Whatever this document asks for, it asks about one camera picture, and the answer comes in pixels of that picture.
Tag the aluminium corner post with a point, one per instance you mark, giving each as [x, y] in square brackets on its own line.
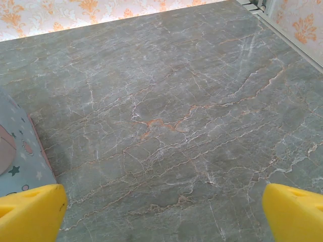
[268, 6]

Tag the aluminium side rail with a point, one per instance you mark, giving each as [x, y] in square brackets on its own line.
[290, 37]

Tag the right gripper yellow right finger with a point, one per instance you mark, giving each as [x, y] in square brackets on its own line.
[295, 216]

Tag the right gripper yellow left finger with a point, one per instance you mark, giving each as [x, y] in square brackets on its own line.
[32, 214]

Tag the blue cartoon tin box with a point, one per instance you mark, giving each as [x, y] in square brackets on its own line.
[25, 156]

